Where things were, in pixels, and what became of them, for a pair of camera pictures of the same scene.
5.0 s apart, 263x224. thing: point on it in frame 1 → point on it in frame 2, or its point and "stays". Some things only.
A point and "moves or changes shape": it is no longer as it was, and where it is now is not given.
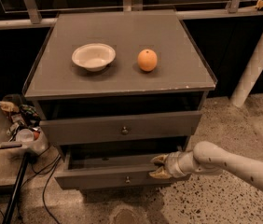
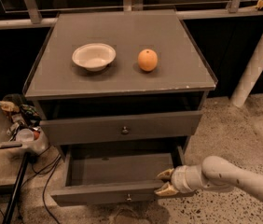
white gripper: [173, 164] → [180, 179]
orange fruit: [147, 60] stays
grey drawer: [96, 170] moves or changes shape
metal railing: [29, 14] stays
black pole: [16, 188] stays
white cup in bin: [24, 135] stays
